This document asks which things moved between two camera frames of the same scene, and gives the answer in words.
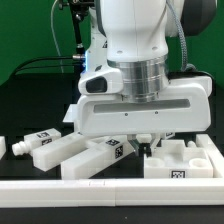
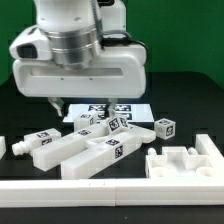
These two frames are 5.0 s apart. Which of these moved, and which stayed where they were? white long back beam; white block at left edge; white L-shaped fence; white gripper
Moved: white gripper
Stayed: white L-shaped fence; white long back beam; white block at left edge
